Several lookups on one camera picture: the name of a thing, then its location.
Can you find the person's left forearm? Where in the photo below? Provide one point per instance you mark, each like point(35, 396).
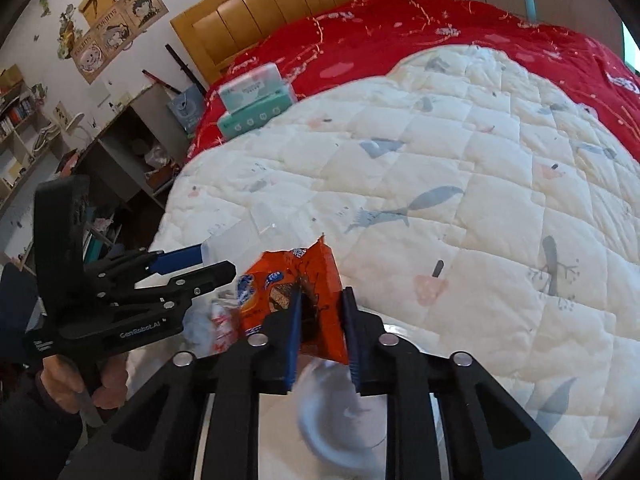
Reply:
point(35, 435)

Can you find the clear plastic container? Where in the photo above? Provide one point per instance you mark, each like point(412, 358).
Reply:
point(235, 245)

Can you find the wooden bed headboard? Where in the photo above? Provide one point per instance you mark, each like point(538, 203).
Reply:
point(250, 15)

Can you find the white quilted blanket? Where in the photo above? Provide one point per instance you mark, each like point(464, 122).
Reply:
point(450, 260)

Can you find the white wall plate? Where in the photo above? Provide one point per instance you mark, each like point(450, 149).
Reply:
point(102, 94)

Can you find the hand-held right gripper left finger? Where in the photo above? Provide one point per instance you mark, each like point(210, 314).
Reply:
point(294, 332)

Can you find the white paper cup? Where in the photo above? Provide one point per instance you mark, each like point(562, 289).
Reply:
point(325, 410)

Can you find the white desk lamp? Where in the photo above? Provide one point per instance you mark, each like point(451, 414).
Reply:
point(77, 122)

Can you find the brown cartoon wall poster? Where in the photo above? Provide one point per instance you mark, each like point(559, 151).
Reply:
point(114, 32)
point(144, 1)
point(90, 60)
point(100, 0)

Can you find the orange snack wrapper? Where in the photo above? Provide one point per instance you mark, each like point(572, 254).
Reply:
point(320, 270)

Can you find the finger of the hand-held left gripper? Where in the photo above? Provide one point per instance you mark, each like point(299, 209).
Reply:
point(210, 277)
point(175, 260)

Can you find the white tissue pack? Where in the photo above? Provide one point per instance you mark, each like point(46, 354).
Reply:
point(250, 85)

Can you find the white bookshelf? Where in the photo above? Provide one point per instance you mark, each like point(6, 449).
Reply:
point(20, 125)

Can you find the cartoon figure wall sticker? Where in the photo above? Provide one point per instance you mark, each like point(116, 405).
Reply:
point(69, 30)

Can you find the grey open shelf unit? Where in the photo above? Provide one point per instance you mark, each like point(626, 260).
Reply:
point(117, 160)

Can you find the person's left hand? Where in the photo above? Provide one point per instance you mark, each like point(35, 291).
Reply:
point(112, 382)

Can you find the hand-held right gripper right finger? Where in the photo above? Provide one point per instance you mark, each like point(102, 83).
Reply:
point(351, 332)

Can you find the teal tissue pack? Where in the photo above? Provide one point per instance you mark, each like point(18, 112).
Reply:
point(255, 121)

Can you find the blue paper bag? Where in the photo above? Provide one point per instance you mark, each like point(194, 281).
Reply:
point(186, 109)

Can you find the dark toy sword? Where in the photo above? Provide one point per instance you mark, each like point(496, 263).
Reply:
point(162, 81)
point(186, 67)

